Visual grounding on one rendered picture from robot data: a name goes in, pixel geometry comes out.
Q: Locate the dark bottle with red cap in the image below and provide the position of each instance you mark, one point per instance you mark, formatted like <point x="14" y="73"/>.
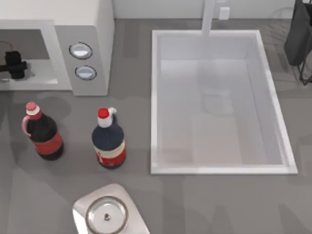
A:
<point x="109" y="143"/>

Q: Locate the white sink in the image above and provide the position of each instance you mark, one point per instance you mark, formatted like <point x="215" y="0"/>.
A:
<point x="219" y="109"/>

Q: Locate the pale microwave oven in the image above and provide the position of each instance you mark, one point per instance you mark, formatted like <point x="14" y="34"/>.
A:
<point x="102" y="61"/>

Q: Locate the small grey microwave knob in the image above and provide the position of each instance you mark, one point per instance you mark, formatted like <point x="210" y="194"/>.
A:
<point x="85" y="72"/>

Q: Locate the large grey microwave knob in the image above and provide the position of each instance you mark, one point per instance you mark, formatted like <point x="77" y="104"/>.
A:
<point x="80" y="50"/>

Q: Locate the round glass lid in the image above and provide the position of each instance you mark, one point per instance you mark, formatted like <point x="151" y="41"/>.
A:
<point x="107" y="214"/>

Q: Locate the dark bottle with pink cap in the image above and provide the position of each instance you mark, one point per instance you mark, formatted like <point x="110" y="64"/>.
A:
<point x="45" y="136"/>

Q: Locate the tall white tap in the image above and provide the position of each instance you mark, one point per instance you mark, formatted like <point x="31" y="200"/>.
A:
<point x="208" y="17"/>

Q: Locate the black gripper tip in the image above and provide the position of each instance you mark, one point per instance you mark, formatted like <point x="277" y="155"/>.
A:
<point x="14" y="65"/>

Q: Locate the white wall socket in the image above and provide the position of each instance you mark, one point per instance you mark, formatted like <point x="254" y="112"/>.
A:
<point x="224" y="13"/>

